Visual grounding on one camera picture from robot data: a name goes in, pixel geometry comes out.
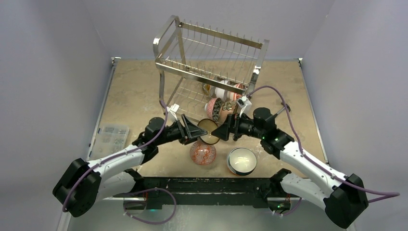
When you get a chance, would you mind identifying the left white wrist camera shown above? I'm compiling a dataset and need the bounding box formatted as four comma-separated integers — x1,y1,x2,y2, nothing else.
165,103,179,123

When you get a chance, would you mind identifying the white blue-rimmed bowl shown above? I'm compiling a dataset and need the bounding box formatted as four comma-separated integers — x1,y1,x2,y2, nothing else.
227,147,257,176

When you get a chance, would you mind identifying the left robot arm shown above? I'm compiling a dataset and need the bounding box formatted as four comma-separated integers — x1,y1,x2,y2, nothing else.
52,115,208,217

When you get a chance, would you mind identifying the steel two-tier dish rack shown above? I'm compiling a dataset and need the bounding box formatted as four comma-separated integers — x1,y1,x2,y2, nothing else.
153,15,269,121

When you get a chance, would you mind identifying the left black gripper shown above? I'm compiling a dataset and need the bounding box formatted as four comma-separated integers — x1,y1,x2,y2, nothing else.
155,115,206,146

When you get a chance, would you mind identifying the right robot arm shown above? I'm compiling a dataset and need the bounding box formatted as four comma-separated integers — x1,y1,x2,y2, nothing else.
211,107,369,229

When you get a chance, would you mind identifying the black leaf patterned bowl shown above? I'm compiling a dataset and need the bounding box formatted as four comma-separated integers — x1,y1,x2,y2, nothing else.
204,98,223,122

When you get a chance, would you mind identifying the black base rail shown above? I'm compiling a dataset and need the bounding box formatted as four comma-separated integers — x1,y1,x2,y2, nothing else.
114,177,299,210

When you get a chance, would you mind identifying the red geometric patterned bowl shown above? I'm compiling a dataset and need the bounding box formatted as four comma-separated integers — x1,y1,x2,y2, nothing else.
190,141,217,166

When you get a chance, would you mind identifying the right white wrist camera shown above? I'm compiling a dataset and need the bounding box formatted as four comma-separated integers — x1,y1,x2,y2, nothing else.
236,96,252,117

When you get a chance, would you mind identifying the brown glazed bowl stack top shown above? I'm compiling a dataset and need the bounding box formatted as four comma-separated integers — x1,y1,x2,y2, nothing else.
218,101,237,124

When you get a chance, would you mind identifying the clear plastic screw box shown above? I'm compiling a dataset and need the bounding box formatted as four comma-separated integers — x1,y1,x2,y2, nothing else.
89,124,129,159

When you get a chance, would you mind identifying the aluminium frame rail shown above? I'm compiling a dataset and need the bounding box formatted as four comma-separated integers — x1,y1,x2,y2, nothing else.
65,177,348,202

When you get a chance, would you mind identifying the orange patterned bowl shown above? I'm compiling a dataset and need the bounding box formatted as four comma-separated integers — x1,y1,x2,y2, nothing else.
232,83,247,100

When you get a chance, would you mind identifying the small black hammer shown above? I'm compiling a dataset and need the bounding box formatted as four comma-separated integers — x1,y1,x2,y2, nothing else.
274,102,291,117

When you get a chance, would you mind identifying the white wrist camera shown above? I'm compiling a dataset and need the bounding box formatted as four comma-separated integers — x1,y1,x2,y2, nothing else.
165,103,179,123
236,96,252,117

